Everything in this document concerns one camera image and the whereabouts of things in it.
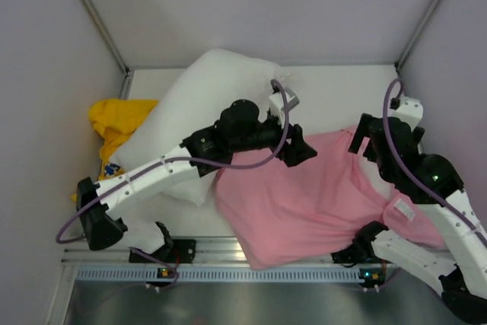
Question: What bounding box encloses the pink pillowcase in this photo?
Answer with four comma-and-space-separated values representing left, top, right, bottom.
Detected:
215, 126, 444, 270

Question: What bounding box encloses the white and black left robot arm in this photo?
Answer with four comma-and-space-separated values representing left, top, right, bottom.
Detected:
77, 100, 317, 262

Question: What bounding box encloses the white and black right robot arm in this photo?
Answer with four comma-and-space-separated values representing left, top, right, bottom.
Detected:
327, 114, 486, 324

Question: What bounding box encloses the white pillow inside pillowcase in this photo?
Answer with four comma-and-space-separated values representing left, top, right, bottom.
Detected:
358, 138, 395, 201

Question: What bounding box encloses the white pillowcase care label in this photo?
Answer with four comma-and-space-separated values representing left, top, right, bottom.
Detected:
394, 199, 415, 221

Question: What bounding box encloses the bare white pillow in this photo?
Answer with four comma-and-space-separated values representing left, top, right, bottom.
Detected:
109, 48, 296, 209

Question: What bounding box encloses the yellow cloth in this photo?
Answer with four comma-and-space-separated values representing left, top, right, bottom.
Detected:
88, 98, 158, 181

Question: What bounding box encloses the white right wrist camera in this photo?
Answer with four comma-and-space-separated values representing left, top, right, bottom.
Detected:
390, 96, 424, 130

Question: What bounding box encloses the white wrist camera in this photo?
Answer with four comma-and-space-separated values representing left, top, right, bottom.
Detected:
268, 88, 300, 128
390, 96, 424, 130

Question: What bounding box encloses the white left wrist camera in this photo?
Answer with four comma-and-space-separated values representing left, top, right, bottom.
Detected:
268, 88, 300, 128

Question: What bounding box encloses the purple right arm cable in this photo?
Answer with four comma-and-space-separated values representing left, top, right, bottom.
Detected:
382, 77, 487, 250

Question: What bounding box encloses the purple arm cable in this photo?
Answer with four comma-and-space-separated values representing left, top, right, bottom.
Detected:
55, 78, 291, 244
382, 77, 487, 250

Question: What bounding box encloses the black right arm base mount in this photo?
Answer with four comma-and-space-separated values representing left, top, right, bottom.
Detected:
331, 244, 377, 268

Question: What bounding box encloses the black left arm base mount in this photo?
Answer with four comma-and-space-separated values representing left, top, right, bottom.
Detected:
150, 239, 196, 264

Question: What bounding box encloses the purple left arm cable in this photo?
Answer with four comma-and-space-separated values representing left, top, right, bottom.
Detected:
55, 78, 291, 244

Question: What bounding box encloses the left aluminium corner post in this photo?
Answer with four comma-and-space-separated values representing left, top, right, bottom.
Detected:
79, 0, 130, 75

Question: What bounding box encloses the aluminium corner post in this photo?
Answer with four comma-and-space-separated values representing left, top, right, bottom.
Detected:
79, 0, 130, 75
394, 0, 443, 75

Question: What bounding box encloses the right aluminium corner post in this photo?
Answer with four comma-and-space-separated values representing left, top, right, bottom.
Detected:
394, 0, 443, 75

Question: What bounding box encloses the aluminium front rail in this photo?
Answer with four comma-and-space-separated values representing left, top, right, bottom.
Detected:
61, 237, 248, 266

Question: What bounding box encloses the grey slotted cable duct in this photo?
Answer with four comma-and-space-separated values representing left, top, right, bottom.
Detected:
76, 266, 388, 284

